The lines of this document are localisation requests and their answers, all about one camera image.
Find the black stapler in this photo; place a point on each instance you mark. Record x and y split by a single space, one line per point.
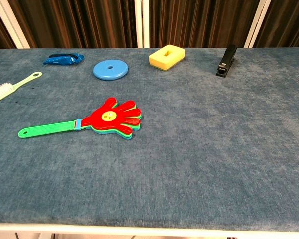
226 59

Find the blue disc with hole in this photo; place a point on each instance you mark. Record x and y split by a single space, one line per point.
114 73

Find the yellow sponge block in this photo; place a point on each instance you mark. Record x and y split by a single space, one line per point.
159 61

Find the white frame post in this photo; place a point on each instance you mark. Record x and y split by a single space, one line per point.
142 25
12 27
257 25

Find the blue plastic packet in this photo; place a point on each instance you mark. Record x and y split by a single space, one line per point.
62 59

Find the light green brush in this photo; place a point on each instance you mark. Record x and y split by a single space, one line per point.
5 89

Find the red hand clapper toy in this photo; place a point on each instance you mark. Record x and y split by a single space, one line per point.
119 117

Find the blue table cloth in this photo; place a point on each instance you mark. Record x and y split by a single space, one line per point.
189 149

